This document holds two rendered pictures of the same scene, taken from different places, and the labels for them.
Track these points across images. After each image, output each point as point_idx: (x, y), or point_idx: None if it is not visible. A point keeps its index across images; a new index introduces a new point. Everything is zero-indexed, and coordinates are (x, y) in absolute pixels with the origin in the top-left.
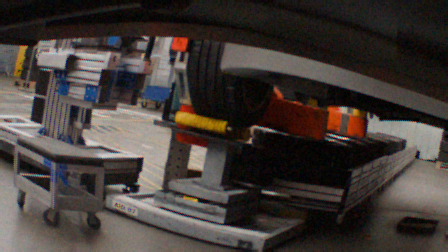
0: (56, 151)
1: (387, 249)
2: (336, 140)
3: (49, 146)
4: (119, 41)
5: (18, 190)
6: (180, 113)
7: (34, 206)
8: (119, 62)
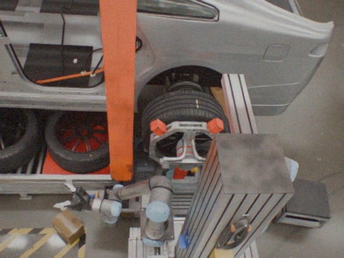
0: (321, 185)
1: (161, 94)
2: (35, 118)
3: (317, 194)
4: (167, 224)
5: (287, 253)
6: (196, 167)
7: (296, 226)
8: (179, 217)
